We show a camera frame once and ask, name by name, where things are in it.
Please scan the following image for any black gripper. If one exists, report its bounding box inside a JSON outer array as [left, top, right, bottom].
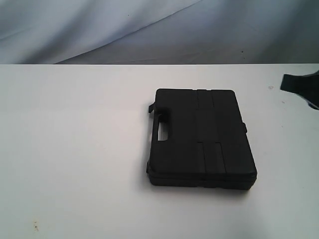
[[280, 71, 319, 110]]

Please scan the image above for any black plastic carrying case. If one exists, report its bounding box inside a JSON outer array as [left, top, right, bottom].
[[146, 89, 257, 190]]

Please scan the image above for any grey backdrop cloth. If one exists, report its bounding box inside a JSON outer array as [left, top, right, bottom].
[[0, 0, 319, 64]]

